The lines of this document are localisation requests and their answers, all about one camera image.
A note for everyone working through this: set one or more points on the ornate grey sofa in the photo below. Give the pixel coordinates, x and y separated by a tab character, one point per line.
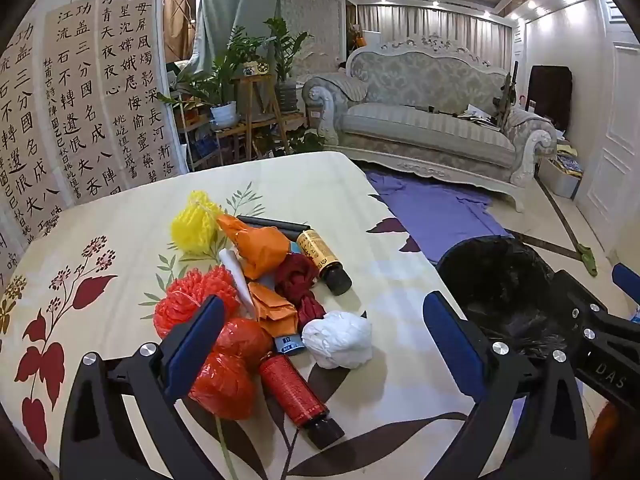
425	125

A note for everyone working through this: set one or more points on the blue wrapper strip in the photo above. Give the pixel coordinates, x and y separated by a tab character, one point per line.
289	345

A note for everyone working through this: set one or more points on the red foam fruit net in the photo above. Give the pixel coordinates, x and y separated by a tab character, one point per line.
185	305

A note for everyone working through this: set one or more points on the black marker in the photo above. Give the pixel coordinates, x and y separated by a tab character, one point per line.
270	221

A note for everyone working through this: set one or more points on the orange paper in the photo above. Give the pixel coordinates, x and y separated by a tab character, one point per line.
270	310

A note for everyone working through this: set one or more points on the pale window curtain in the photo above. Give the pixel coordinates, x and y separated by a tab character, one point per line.
425	25

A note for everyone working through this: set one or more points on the yellow foam fruit net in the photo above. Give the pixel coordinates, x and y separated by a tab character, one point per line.
192	227

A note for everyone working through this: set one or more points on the tall green potted plant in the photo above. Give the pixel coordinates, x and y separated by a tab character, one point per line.
285	45

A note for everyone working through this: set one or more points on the grey storage box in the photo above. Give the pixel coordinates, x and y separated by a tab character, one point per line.
557	180

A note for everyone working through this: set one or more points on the blue crate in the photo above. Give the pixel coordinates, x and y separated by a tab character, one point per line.
205	147

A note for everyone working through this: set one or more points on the black lined trash bin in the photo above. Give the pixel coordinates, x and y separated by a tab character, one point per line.
500	285

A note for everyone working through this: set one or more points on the tall wooden plant stand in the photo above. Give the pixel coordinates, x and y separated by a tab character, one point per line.
252	79

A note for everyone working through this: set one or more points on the green slipper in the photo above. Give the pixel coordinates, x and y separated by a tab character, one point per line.
586	257

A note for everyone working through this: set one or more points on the pile of papers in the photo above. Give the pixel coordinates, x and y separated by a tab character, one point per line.
472	115

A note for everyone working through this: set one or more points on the brown curtain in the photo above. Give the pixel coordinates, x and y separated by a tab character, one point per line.
177	20

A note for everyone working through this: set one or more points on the red label bottle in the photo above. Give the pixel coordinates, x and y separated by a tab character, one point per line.
290	390

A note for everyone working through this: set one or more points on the toy rifle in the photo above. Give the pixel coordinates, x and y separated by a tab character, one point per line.
505	97

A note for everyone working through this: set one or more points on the orange plastic bag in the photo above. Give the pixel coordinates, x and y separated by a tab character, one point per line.
260	252

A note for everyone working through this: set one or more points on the grey green curtain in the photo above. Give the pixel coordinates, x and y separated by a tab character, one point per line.
225	0

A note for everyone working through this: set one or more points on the dark red bag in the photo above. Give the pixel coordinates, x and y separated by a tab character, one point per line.
297	280

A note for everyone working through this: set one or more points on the low leafy plant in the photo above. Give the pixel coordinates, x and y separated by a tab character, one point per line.
305	142

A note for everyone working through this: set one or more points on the purple floor cloth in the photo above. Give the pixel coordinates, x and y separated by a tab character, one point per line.
440	210

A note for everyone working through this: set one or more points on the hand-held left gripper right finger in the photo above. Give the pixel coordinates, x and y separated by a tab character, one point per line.
455	345

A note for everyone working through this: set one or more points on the white paper cone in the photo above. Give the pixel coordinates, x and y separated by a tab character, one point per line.
237	275

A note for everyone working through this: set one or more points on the red plastic bag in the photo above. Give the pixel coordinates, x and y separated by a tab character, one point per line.
225	385

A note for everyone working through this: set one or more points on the potted plant white pot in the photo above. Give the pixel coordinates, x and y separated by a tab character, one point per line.
222	112

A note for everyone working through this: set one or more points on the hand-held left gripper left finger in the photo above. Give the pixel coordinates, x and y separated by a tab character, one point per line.
195	345

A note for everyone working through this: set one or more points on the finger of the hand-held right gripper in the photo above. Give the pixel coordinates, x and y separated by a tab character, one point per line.
575	300
627	280

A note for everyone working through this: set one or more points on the yellow label dark bottle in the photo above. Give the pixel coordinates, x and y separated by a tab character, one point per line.
320	257

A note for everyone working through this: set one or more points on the dark cloth cover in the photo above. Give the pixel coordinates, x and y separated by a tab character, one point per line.
550	95

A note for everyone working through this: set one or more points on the floral tablecloth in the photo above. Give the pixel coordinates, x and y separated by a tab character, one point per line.
125	220

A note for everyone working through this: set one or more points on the white panelled door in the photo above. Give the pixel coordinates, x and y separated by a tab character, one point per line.
615	110

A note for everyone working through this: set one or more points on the white paper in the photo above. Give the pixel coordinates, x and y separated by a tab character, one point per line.
337	340

